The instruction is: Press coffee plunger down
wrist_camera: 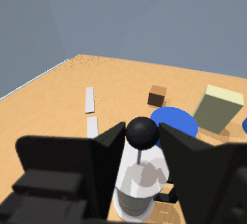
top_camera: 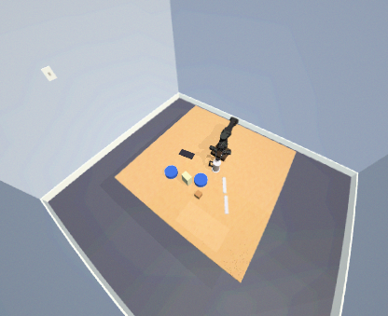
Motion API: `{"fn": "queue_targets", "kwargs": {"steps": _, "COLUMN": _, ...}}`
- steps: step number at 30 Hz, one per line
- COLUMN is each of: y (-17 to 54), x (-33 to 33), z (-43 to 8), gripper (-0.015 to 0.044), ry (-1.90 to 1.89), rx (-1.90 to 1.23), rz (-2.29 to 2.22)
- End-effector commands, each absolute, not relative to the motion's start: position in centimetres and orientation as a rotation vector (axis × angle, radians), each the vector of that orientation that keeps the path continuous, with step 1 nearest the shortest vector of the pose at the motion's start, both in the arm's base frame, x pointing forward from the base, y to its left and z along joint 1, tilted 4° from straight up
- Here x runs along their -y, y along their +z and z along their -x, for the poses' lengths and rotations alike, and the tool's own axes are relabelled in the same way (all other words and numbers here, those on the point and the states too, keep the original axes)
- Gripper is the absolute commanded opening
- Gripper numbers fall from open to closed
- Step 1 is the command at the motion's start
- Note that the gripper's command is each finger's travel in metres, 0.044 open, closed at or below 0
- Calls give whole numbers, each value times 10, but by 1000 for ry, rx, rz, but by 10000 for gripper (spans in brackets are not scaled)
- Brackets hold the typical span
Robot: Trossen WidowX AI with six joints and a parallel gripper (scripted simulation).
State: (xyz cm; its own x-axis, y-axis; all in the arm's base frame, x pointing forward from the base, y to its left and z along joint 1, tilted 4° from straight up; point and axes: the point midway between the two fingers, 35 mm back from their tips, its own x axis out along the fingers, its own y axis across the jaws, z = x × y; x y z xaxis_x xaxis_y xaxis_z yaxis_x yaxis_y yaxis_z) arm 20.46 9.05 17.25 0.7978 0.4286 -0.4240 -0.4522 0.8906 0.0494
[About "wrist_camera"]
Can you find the glass french press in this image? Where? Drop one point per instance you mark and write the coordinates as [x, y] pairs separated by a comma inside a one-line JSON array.
[[142, 174]]

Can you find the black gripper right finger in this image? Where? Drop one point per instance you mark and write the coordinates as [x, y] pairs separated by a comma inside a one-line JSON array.
[[201, 173]]

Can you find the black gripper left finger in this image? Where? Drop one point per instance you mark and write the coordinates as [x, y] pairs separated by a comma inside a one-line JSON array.
[[98, 159]]

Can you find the small brown cube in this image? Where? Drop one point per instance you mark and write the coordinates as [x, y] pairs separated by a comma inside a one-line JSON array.
[[157, 95]]

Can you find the white flat bar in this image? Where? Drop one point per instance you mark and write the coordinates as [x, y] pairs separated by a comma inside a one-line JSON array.
[[92, 127], [89, 100]]

